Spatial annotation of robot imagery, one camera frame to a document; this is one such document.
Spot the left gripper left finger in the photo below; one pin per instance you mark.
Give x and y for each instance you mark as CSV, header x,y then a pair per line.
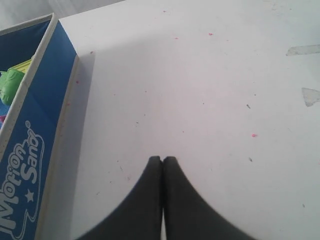
x,y
139,216

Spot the blue motion sand box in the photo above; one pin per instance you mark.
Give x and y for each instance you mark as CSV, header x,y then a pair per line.
x,y
30,127

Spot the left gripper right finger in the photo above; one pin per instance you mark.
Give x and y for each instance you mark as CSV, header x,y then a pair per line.
x,y
187,216

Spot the yellow plastic sand mould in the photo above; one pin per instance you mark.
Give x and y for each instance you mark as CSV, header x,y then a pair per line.
x,y
22,67

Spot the green plastic sand mould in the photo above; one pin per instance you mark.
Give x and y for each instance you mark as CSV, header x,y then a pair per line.
x,y
9,83

